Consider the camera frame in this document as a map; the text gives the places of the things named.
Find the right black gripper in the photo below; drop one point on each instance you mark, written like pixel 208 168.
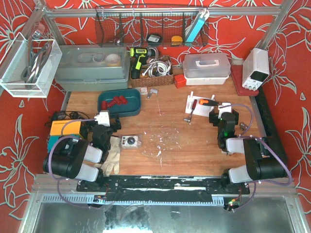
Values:
pixel 216 116

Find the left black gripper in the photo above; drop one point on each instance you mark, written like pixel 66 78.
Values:
pixel 115 124

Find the orange black screwdriver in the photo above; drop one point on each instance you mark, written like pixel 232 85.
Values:
pixel 208 102

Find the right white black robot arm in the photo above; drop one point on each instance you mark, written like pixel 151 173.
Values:
pixel 261 161

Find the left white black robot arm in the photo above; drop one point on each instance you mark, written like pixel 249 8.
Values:
pixel 83 149

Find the white peg fixture board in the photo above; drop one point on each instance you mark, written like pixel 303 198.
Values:
pixel 199 110

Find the teal plastic tray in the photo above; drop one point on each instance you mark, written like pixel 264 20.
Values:
pixel 121 103

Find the small metal clamp part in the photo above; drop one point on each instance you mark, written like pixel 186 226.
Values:
pixel 243 126

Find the white work glove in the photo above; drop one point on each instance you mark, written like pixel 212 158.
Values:
pixel 112 163

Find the orange teal power box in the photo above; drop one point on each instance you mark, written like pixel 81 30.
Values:
pixel 62 128

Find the small clear parts bag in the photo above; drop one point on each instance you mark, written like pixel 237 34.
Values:
pixel 143 90

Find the white lidded toolbox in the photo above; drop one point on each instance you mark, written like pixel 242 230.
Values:
pixel 206 69

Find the small red box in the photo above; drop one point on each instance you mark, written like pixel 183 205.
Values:
pixel 179 81

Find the red mat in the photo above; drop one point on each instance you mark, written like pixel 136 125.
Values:
pixel 236 73

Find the woven brown basket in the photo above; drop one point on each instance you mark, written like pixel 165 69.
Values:
pixel 152 81

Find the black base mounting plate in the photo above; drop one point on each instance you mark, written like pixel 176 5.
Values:
pixel 163 188

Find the white bench power supply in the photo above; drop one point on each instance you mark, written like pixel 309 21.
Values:
pixel 255 69

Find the grey plastic storage box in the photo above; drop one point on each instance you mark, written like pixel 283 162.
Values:
pixel 89 68

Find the yellow tape measure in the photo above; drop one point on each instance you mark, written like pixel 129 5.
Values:
pixel 176 41

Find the blue white book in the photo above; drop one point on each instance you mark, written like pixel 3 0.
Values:
pixel 192 31

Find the clear acrylic hanging bin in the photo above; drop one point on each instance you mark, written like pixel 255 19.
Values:
pixel 28 68

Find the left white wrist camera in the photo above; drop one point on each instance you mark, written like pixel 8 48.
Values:
pixel 103 118

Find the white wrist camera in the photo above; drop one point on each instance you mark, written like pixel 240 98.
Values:
pixel 225 107
pixel 103 118

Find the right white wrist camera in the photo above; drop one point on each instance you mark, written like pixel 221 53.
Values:
pixel 225 107

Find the white timer switch box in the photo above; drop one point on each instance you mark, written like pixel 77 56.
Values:
pixel 131 141

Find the small metal bracket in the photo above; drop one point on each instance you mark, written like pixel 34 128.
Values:
pixel 152 91

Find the yellow black cordless drill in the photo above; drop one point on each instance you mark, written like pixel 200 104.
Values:
pixel 141 56

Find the black wire shelf basket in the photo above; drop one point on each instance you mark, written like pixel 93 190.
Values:
pixel 132 23

